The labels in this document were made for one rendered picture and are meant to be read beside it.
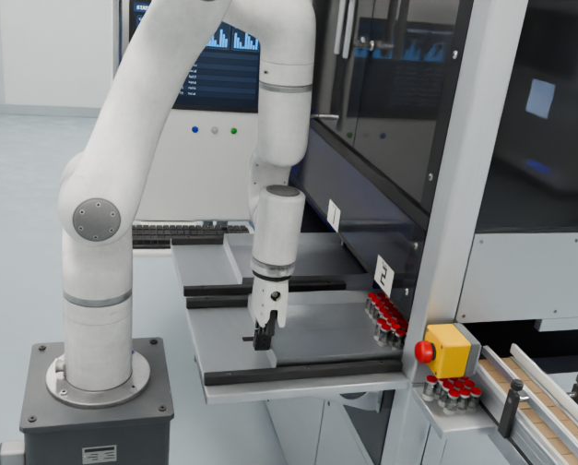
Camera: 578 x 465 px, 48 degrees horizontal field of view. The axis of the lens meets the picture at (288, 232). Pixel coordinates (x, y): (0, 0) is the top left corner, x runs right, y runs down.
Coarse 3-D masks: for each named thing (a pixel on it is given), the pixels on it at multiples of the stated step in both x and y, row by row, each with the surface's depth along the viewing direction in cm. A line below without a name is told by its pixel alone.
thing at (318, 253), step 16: (224, 240) 177; (240, 240) 179; (304, 240) 184; (320, 240) 186; (336, 240) 187; (240, 256) 173; (304, 256) 177; (320, 256) 178; (336, 256) 179; (240, 272) 157; (304, 272) 168; (320, 272) 169; (336, 272) 170; (352, 272) 171
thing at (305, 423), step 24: (552, 360) 142; (576, 360) 143; (288, 408) 213; (312, 408) 189; (336, 408) 168; (288, 432) 213; (312, 432) 189; (336, 432) 169; (432, 432) 134; (288, 456) 214; (312, 456) 189; (336, 456) 169; (360, 456) 153; (432, 456) 137; (456, 456) 140; (480, 456) 142
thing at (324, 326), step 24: (288, 312) 148; (312, 312) 149; (336, 312) 151; (360, 312) 152; (288, 336) 139; (312, 336) 140; (336, 336) 141; (360, 336) 142; (288, 360) 126; (312, 360) 127; (336, 360) 129; (360, 360) 130
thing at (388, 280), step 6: (378, 258) 142; (378, 264) 142; (384, 264) 138; (378, 270) 142; (384, 270) 138; (390, 270) 136; (378, 276) 142; (390, 276) 136; (378, 282) 142; (384, 282) 139; (390, 282) 136; (384, 288) 139; (390, 288) 136
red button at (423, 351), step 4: (424, 340) 118; (416, 344) 118; (420, 344) 116; (424, 344) 116; (428, 344) 116; (416, 348) 118; (420, 348) 116; (424, 348) 116; (428, 348) 116; (416, 352) 117; (420, 352) 116; (424, 352) 116; (428, 352) 116; (432, 352) 116; (416, 356) 118; (420, 356) 116; (424, 356) 116; (428, 356) 116; (420, 360) 116; (424, 360) 116; (428, 360) 116
